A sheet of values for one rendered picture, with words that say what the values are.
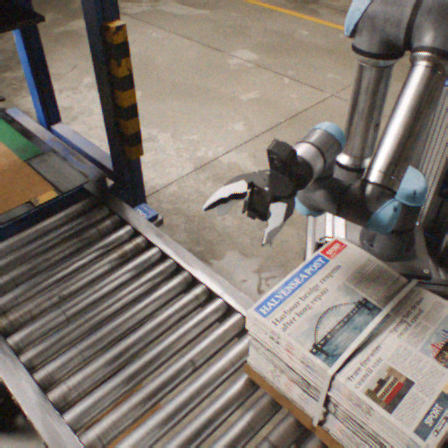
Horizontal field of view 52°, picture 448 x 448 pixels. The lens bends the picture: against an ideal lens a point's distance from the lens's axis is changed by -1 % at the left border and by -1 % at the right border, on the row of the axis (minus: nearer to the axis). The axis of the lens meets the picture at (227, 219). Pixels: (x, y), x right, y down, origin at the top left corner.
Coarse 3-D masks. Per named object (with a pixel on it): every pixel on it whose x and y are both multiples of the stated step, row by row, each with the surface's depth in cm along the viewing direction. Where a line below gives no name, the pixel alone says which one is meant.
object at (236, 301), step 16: (96, 192) 149; (112, 208) 143; (128, 208) 143; (128, 224) 138; (144, 224) 137; (160, 240) 132; (176, 256) 127; (192, 256) 127; (192, 272) 123; (208, 272) 123; (208, 288) 119; (224, 288) 119; (240, 304) 115; (224, 320) 121; (240, 336) 119
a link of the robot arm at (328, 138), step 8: (312, 128) 92; (320, 128) 90; (328, 128) 91; (336, 128) 91; (304, 136) 90; (312, 136) 88; (320, 136) 88; (328, 136) 89; (336, 136) 90; (344, 136) 92; (312, 144) 86; (320, 144) 87; (328, 144) 88; (336, 144) 90; (344, 144) 93; (320, 152) 86; (328, 152) 88; (336, 152) 90; (328, 160) 88; (328, 168) 91; (320, 176) 92
